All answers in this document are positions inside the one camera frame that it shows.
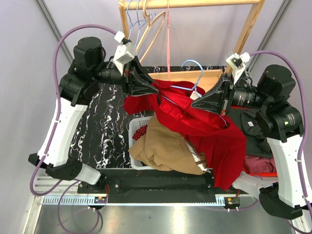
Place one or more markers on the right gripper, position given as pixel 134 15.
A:
pixel 220 99

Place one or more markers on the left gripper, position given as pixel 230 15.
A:
pixel 129 83

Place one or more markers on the blue hanger of red dress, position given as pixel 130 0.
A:
pixel 192 78

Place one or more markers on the beige wooden hanger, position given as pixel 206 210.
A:
pixel 150 23

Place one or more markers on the red dress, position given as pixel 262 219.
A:
pixel 221 141

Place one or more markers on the red polka dot garment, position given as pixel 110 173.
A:
pixel 140 132

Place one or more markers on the pink wire hanger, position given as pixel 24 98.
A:
pixel 168 41

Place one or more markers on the blue hanger of lemon skirt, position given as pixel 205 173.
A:
pixel 139 22

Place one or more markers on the tan and white garment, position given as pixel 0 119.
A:
pixel 165 150

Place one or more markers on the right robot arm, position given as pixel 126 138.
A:
pixel 282 125

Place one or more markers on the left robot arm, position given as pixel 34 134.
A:
pixel 77 88

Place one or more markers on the wooden clothes rack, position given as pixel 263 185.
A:
pixel 154 7

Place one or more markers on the white plastic laundry basket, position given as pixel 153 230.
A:
pixel 134 125

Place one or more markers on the dark striped shirt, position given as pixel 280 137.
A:
pixel 257 144

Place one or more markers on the black marble mat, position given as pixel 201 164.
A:
pixel 101 137

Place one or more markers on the red plastic bin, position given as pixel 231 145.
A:
pixel 258 174

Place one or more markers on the pink garment in bin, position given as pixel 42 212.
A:
pixel 255 164

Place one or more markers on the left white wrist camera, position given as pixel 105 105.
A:
pixel 123 55

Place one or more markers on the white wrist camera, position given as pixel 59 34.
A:
pixel 237 63
pixel 123 55

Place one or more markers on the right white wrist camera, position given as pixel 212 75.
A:
pixel 237 63

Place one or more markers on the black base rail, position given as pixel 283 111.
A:
pixel 159 188

